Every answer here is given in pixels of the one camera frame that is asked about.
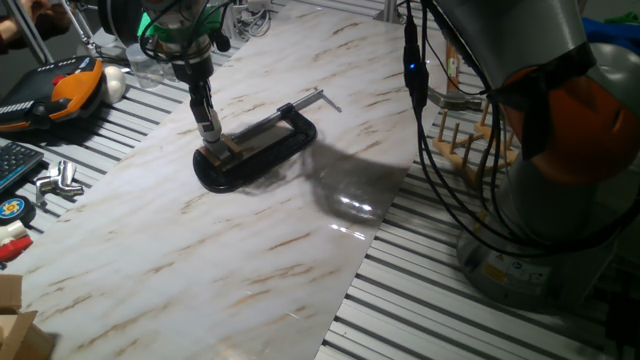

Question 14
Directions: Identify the white egg shaped object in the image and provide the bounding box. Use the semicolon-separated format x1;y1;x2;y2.
102;64;127;105

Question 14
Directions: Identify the wooden peg rack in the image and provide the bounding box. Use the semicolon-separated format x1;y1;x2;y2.
432;99;521;189

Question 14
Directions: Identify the black filament spool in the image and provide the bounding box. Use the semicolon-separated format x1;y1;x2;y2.
97;0;146;49

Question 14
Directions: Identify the marble pattern table sheet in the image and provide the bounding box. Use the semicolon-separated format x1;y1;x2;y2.
4;2;451;360

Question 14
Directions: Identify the black metal C-clamp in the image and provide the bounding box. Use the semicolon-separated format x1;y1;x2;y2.
192;87;344;195

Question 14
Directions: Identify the blue plastic bag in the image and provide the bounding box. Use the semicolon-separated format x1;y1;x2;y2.
582;17;640;56

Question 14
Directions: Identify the thin metal rod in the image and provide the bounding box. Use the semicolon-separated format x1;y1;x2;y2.
59;0;99;56

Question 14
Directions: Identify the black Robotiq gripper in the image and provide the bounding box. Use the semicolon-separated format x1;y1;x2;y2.
172;49;223;141

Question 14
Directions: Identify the silver metal pipe fitting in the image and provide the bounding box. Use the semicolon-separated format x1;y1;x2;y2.
33;175;85;204
55;159;78;187

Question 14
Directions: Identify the white light bulb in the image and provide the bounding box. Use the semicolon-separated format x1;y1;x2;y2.
199;127;224;147

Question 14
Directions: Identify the open brown cardboard box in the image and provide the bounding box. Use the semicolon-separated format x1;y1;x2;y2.
0;273;56;360

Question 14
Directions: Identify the small wooden clamp pad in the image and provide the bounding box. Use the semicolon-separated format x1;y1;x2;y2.
198;144;221;169
222;134;245;159

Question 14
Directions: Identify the person's bare hand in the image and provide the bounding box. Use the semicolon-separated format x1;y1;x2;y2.
29;0;71;40

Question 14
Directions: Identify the clear plastic jar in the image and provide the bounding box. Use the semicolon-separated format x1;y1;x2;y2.
125;42;164;90

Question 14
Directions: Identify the hammer with wooden handle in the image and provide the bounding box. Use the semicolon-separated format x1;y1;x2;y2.
427;29;484;112

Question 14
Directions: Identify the black orange teach pendant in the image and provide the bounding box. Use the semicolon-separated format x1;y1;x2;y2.
0;55;106;134

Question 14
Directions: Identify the upright aluminium post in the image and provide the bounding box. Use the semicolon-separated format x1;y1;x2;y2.
373;0;407;25

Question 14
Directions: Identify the black computer keyboard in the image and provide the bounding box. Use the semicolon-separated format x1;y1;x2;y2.
0;141;45;195

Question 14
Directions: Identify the slanted aluminium stand leg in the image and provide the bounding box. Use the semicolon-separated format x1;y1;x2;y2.
4;0;55;65

